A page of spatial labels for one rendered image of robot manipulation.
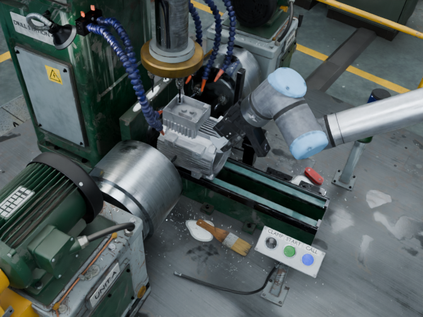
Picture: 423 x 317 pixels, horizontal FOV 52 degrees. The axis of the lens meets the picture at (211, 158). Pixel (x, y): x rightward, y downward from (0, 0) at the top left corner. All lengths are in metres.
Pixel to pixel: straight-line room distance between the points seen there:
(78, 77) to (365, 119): 0.79
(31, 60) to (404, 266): 1.33
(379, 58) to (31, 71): 3.22
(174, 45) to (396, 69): 3.01
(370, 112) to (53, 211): 0.78
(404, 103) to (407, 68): 2.93
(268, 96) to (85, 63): 0.52
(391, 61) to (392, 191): 2.46
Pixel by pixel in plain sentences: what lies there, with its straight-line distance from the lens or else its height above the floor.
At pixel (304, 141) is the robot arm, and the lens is 1.03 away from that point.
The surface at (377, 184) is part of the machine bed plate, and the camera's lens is 1.76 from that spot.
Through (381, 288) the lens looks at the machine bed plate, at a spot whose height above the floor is 0.80.
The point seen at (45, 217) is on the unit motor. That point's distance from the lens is 0.88.
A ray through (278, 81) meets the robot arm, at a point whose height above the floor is 1.42.
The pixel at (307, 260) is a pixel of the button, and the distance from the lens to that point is 1.14.
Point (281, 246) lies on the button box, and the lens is 1.15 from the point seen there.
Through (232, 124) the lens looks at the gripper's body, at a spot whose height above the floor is 1.23.
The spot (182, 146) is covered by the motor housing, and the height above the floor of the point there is 1.06.
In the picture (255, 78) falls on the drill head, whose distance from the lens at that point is 1.61.
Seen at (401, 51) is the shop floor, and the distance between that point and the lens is 4.30.
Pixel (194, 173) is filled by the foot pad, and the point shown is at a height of 0.97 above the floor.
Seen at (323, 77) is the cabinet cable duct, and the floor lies 0.03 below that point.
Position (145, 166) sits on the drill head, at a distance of 1.17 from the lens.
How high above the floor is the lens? 2.02
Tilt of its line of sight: 46 degrees down
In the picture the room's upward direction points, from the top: 5 degrees clockwise
